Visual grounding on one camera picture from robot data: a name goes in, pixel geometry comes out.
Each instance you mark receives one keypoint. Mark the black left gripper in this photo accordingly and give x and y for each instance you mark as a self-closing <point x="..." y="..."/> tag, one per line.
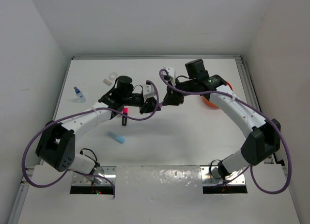
<point x="187" y="86"/>

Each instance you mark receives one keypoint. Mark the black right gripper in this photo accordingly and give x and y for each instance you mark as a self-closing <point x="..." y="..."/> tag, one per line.
<point x="137" y="99"/>

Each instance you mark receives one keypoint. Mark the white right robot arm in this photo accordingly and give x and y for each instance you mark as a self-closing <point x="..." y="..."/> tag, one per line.
<point x="57" y="145"/>

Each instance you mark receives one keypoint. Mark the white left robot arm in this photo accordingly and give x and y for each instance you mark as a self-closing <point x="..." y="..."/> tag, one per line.
<point x="261" y="137"/>

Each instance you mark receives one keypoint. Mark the pink black highlighter pen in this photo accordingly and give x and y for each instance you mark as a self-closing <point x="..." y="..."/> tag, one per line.
<point x="124" y="117"/>

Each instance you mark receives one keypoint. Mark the orange round divided container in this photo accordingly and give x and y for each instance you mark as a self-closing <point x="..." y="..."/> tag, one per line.
<point x="212" y="105"/>

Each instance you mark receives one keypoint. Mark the light blue highlighter pen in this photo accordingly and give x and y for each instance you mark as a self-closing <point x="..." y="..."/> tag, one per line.
<point x="116" y="137"/>

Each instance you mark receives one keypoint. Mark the clear tape roll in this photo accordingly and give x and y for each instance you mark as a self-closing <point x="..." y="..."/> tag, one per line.
<point x="113" y="76"/>

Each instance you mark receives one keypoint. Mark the beige rectangular eraser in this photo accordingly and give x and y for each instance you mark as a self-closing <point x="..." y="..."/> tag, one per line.
<point x="107" y="82"/>

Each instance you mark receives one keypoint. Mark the blue cap spray bottle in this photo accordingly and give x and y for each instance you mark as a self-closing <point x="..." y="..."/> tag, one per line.
<point x="80" y="95"/>

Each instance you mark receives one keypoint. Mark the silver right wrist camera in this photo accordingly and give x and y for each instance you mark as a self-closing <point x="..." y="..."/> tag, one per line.
<point x="148" y="91"/>

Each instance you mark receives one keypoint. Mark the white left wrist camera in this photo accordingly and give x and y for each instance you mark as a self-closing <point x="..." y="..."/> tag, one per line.
<point x="170" y="75"/>

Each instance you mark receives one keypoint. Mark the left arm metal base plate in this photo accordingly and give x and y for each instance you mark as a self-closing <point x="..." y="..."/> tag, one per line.
<point x="107" y="176"/>

